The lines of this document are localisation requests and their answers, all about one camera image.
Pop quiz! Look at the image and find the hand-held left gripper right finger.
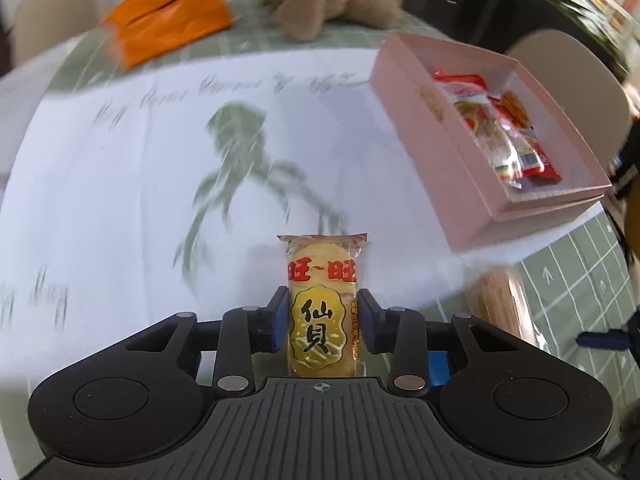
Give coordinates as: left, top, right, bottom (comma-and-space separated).
357, 287, 521, 395

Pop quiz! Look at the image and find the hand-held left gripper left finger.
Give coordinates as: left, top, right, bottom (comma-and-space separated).
125, 286, 291, 395

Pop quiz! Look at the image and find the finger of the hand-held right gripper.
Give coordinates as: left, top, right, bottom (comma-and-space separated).
575, 329, 632, 352

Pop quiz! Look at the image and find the yellow rice cracker packet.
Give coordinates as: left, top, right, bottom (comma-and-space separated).
276, 231, 369, 380

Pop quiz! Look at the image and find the clear bread packet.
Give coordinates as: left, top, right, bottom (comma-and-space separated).
475, 267, 541, 346

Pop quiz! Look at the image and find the pink cardboard box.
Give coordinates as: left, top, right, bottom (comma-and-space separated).
369, 30, 613, 253

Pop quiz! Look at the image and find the white paper sheet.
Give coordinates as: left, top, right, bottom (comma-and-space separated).
0, 42, 483, 386

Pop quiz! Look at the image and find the clear fried snack packet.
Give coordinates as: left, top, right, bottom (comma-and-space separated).
452, 95, 523, 188

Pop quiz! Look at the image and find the red white snack packet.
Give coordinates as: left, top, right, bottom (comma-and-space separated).
432, 67, 490, 106

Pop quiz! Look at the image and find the beige chair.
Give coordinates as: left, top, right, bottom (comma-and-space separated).
9, 0, 102, 67
504, 29, 633, 181

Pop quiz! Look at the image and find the orange pouch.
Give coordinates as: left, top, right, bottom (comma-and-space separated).
102, 0, 236, 70

